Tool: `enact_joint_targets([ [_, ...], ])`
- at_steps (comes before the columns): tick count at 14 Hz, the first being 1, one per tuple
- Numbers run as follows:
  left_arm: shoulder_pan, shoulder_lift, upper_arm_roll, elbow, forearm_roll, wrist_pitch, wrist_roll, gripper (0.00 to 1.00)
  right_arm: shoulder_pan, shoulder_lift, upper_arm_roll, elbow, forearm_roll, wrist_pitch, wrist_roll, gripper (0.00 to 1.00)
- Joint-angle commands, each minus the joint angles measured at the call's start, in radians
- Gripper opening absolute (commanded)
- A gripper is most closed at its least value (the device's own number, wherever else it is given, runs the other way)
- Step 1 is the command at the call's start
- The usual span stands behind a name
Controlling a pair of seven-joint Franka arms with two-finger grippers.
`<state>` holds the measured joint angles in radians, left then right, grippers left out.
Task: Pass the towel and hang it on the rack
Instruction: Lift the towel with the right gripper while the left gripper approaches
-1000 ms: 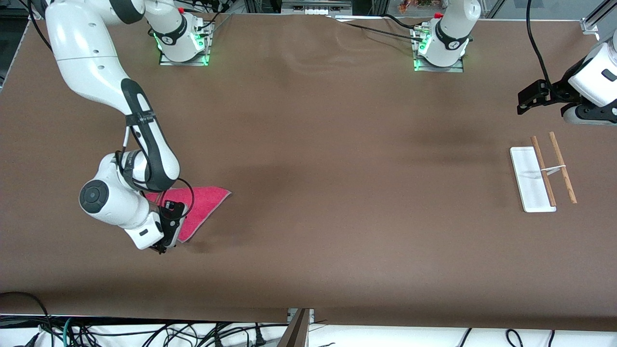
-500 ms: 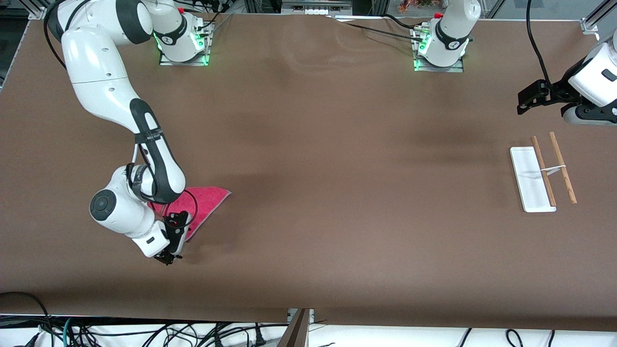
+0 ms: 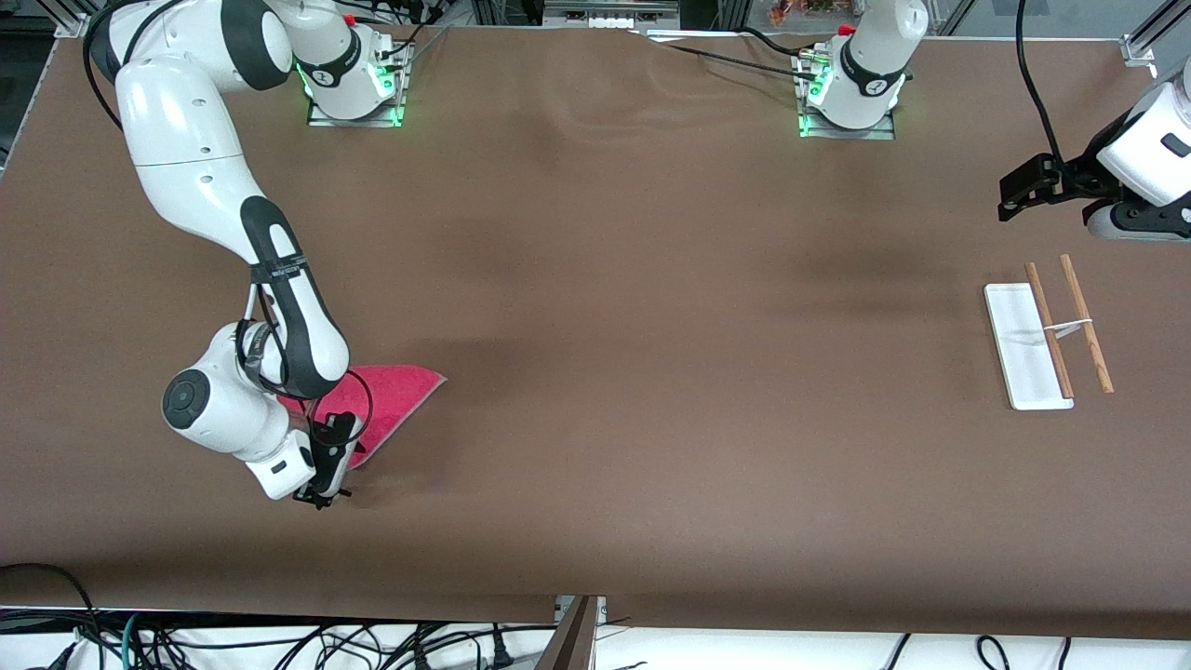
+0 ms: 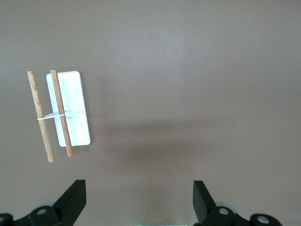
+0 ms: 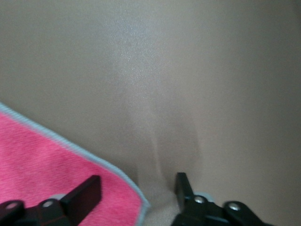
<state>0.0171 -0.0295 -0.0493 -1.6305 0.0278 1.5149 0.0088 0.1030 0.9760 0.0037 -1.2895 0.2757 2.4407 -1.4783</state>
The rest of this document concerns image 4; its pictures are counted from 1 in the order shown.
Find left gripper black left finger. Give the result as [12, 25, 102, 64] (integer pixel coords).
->
[0, 179, 87, 226]

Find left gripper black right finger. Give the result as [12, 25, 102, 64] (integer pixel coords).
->
[192, 180, 283, 226]

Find white rectangular tray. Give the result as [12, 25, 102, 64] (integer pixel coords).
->
[27, 69, 92, 163]

